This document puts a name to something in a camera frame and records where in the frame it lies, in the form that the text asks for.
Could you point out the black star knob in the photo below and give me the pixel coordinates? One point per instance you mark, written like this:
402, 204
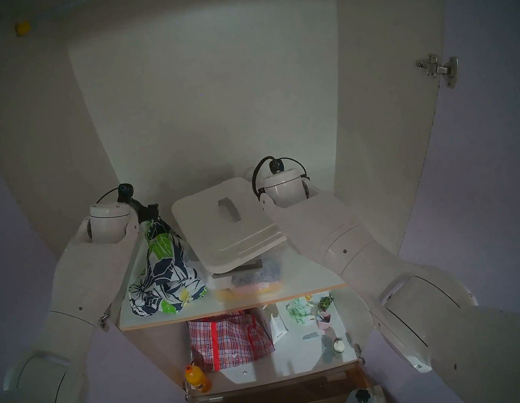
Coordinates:
363, 396

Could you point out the white wardrobe shelf board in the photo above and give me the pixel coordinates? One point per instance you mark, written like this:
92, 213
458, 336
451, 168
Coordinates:
308, 275

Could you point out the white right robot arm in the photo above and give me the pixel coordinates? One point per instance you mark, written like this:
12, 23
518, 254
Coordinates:
348, 248

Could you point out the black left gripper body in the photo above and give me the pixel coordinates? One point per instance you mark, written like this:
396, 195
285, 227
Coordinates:
143, 213

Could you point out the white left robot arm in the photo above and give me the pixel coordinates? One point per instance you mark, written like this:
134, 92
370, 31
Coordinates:
89, 283

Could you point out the navy green floral garment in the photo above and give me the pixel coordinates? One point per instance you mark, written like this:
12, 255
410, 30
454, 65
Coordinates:
163, 275

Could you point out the clear plastic storage bin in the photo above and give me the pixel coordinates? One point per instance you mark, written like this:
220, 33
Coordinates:
247, 268

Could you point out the yellow folded garment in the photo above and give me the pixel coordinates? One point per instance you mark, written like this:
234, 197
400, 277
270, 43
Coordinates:
241, 294

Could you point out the white lower cabinet top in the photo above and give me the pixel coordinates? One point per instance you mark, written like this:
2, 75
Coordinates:
288, 361

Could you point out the blue grey folded garment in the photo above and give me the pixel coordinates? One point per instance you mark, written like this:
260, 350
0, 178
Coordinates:
262, 273

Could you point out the small steel latch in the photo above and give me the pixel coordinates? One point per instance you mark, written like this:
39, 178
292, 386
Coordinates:
360, 354
188, 395

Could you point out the white plastic bin lid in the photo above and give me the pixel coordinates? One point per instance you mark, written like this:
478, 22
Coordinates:
215, 231

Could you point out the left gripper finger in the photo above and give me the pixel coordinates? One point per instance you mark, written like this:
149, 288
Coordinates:
155, 212

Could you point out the white wardrobe carcass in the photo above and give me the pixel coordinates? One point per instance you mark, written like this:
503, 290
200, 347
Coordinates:
219, 85

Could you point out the red plaid bag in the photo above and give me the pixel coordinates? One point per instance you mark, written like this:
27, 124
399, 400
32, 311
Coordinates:
229, 341

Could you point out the orange bottle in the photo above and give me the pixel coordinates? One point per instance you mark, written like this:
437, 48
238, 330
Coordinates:
198, 378

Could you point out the steel cabinet door hinge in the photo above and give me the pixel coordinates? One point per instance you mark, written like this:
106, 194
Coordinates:
105, 320
439, 70

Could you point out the white paper carton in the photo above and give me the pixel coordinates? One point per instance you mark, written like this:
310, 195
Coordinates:
277, 327

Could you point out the small grey comb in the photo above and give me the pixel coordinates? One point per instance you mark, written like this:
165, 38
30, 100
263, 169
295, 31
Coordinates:
310, 336

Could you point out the yellow rod holder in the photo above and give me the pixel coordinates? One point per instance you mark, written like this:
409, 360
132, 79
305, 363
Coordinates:
23, 28

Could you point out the small round white object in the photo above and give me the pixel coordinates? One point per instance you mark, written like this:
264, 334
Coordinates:
339, 345

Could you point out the small green cactus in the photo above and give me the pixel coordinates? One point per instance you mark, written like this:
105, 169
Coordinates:
326, 302

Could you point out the green patterned plastic bag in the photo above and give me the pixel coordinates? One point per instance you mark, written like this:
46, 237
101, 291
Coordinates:
299, 309

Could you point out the pink folded garment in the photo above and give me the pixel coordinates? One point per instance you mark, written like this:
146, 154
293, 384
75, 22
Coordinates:
260, 285

